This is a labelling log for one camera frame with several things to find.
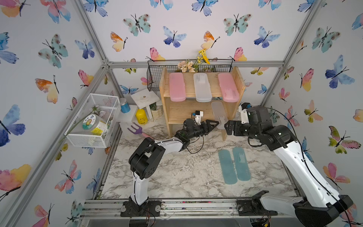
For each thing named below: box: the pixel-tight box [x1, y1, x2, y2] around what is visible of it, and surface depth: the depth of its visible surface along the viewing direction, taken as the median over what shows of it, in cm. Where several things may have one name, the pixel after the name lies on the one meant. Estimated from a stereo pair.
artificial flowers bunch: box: [177, 49, 211, 73], surface depth 84 cm
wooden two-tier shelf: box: [159, 66, 246, 141], surface depth 74 cm
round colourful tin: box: [82, 113, 108, 132], surface depth 65 cm
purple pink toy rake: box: [127, 122, 155, 140], surface depth 106 cm
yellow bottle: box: [136, 108, 148, 125], surface depth 103 cm
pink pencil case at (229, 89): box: [217, 72, 240, 103], surface depth 69 cm
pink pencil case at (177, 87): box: [169, 72, 186, 102], surface depth 70 cm
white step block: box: [115, 111, 140, 133], surface depth 106 cm
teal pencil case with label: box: [232, 147, 251, 182], surface depth 91 cm
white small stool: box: [130, 88, 161, 120], surface depth 96 cm
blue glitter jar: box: [119, 97, 131, 114], surface depth 96 cm
